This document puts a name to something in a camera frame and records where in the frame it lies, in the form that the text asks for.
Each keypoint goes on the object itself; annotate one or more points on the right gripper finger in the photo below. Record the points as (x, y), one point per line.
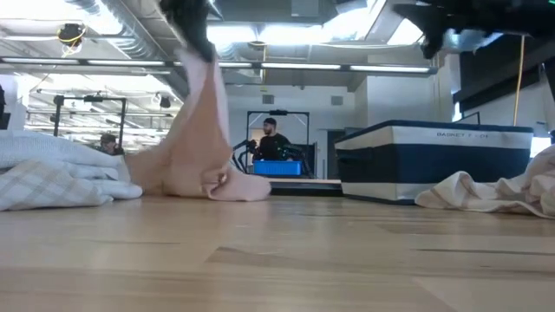
(432, 41)

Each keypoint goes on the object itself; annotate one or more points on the white red-checked towel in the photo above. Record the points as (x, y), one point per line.
(477, 195)

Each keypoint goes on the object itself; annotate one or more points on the pink towel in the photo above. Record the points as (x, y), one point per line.
(195, 151)

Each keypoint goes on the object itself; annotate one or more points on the black gantry frame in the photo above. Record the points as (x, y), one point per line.
(122, 117)

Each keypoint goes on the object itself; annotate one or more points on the navy fabric basket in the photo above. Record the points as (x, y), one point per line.
(433, 160)

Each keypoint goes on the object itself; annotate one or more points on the long ceiling light bar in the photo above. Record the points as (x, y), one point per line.
(303, 66)

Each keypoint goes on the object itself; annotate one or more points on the grey wall vent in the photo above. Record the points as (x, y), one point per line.
(337, 100)
(268, 99)

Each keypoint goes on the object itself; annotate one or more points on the black station frame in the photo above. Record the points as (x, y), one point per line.
(248, 130)

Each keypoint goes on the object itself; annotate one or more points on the black ceiling spotlight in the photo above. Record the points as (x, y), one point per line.
(165, 102)

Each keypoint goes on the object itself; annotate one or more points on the wooden background table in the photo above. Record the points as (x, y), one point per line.
(303, 186)

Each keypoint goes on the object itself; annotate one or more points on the person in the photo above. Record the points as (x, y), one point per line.
(108, 145)
(272, 147)

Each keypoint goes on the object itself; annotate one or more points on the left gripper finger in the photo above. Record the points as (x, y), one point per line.
(182, 21)
(204, 30)

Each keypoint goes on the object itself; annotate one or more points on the blue plastic bin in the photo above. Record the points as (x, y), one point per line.
(277, 168)

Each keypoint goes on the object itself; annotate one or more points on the white beige-checked towel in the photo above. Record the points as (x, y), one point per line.
(52, 173)

